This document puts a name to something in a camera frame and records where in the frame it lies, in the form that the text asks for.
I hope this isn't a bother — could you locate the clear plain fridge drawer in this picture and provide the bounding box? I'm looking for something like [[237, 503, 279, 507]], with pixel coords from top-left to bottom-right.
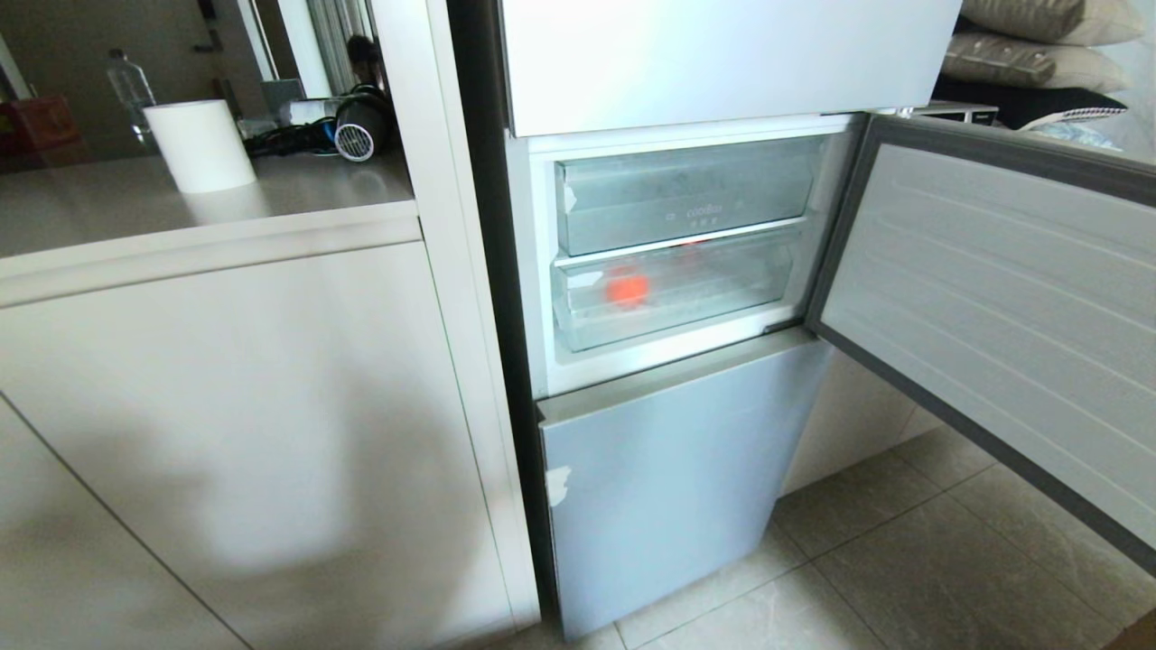
[[553, 225, 806, 353]]

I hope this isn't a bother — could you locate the black hair dryer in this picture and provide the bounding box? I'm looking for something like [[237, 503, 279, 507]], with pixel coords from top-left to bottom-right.
[[333, 85, 395, 163]]

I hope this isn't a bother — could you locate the grey-rimmed white fridge door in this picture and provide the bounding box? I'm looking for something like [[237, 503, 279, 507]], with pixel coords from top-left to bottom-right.
[[804, 114, 1156, 576]]

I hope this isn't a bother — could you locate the black cable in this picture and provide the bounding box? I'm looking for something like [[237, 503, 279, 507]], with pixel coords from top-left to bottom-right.
[[242, 119, 339, 158]]

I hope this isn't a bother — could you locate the white kitchen cabinet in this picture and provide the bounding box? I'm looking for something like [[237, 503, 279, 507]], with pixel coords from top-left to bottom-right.
[[0, 152, 543, 650]]

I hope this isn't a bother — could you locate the silver refrigerator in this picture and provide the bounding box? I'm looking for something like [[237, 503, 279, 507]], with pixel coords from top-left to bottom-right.
[[448, 0, 964, 644]]

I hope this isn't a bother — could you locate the white paper roll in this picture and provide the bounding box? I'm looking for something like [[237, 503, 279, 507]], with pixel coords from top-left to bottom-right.
[[144, 99, 258, 195]]

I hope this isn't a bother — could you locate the beige pillow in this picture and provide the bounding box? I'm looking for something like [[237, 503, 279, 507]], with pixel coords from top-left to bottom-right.
[[959, 0, 1146, 47], [942, 33, 1132, 94]]

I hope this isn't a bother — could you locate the silver fridge door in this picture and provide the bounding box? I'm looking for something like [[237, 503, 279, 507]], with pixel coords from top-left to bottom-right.
[[498, 0, 964, 138]]

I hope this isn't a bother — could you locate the clear plastic water bottle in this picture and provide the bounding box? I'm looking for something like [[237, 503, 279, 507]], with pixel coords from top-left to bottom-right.
[[107, 49, 157, 144]]

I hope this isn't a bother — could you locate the orange round food item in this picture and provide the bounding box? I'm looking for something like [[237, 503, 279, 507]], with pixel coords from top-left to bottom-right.
[[605, 265, 651, 311]]

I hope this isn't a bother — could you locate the clear fridge drawer with print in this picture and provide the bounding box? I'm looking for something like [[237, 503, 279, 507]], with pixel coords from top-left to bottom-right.
[[554, 135, 827, 258]]

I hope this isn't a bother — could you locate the pale blue fridge door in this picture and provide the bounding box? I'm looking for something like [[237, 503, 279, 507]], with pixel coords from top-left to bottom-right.
[[537, 330, 834, 642]]

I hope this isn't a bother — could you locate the red box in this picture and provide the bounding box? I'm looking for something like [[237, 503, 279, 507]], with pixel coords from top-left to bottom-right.
[[0, 96, 84, 156]]

